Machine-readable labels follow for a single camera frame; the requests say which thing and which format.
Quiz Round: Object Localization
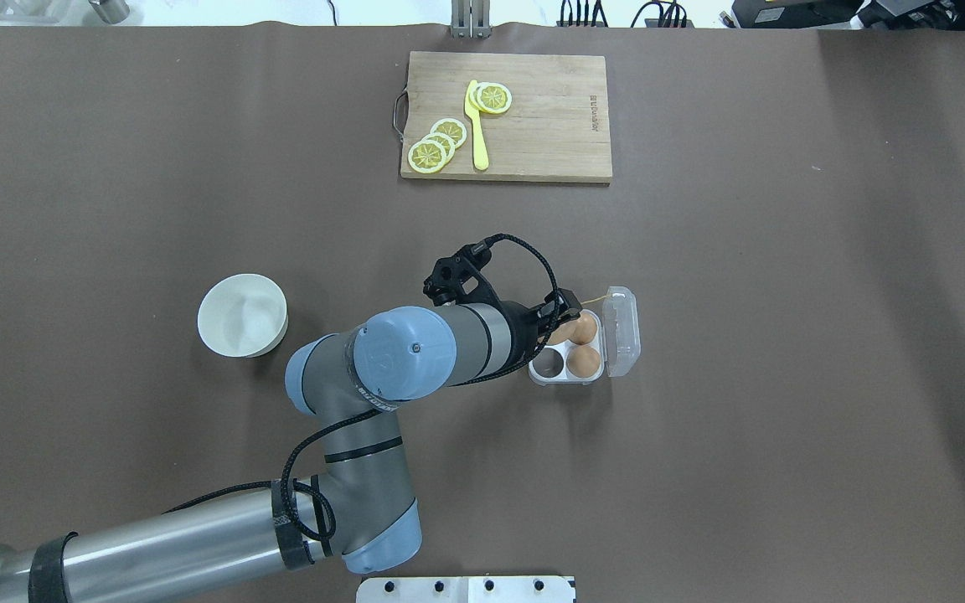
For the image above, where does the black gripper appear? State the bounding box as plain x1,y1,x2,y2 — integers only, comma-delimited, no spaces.
525,289,582,348

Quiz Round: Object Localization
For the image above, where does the brown egg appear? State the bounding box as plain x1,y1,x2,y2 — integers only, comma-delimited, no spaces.
546,320,577,346
570,312,600,346
566,346,602,380

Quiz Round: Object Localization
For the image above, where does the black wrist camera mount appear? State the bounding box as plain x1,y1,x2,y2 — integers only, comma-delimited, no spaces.
422,240,499,307

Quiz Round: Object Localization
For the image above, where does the yellow toy knife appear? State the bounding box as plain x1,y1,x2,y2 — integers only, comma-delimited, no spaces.
463,80,490,172

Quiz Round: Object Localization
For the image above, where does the lemon slice back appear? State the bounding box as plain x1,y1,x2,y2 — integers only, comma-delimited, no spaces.
430,118,468,149

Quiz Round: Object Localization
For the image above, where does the wooden cutting board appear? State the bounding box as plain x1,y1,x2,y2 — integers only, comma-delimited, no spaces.
400,51,613,184

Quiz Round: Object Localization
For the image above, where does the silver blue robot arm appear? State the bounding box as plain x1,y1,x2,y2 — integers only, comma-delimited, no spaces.
0,289,581,602

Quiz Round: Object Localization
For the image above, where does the lemon slice middle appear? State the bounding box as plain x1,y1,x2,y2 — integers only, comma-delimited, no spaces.
421,132,458,160

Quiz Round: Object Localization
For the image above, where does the lemon slice stack front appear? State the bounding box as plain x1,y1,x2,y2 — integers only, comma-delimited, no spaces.
406,140,449,174

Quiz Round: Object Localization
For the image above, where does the lemon slice near knife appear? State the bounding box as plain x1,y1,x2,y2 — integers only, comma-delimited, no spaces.
472,81,513,115

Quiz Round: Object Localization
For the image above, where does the clear plastic egg box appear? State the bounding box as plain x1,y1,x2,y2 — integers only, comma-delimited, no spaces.
528,286,641,386

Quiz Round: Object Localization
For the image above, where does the white round bowl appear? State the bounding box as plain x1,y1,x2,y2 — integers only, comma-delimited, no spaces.
196,274,290,358

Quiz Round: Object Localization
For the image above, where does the aluminium frame post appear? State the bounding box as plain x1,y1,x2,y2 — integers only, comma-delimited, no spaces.
449,0,493,39

